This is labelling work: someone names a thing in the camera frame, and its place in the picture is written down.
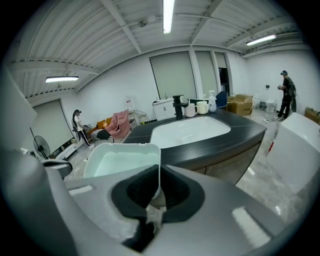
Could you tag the narrow grey roller blind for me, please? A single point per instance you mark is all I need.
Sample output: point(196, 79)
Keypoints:
point(206, 73)

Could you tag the orange sofa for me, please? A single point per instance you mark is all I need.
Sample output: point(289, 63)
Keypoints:
point(100, 125)

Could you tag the dark vanity counter cabinet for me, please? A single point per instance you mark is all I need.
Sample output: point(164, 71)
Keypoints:
point(200, 145)

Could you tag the large cardboard box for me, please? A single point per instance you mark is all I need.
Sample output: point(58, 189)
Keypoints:
point(241, 105)

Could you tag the pale pink mug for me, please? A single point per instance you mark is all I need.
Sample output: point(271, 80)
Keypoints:
point(189, 110)

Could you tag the white toilet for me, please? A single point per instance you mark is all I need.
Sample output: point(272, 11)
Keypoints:
point(270, 106)

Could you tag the black floor fan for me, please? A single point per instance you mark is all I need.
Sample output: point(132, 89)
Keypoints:
point(42, 147)

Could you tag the white sink basin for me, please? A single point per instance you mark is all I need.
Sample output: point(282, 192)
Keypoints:
point(190, 131)

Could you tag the white pump soap bottle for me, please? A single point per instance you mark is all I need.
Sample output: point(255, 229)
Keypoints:
point(212, 103)

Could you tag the ceiling tube light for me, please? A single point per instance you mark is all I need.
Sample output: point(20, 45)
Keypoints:
point(261, 40)
point(61, 79)
point(168, 15)

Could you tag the black faucet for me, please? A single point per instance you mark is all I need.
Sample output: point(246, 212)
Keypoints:
point(179, 110)

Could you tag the pink fabric chair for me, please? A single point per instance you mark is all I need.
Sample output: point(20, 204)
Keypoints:
point(120, 125)

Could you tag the blue chair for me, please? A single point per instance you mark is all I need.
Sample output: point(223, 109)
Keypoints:
point(221, 99)

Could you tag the white plastic bin object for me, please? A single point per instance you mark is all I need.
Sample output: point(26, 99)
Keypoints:
point(125, 160)

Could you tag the wide grey roller blind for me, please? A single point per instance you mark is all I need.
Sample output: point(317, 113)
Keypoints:
point(172, 75)

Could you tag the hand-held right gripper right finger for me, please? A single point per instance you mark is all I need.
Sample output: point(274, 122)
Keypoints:
point(212, 220)

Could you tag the small white vanity cabinet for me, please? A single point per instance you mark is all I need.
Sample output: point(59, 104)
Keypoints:
point(163, 111)

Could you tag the large grey roller blind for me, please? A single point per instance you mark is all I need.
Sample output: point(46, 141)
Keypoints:
point(52, 122)

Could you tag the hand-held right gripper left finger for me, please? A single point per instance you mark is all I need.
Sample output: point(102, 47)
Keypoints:
point(75, 220)

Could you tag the small cardboard box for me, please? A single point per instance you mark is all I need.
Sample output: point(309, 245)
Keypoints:
point(312, 115)

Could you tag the low white cabinet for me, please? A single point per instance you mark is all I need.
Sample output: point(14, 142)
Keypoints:
point(66, 151)

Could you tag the white mug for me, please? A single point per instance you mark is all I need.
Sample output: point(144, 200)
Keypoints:
point(202, 108)

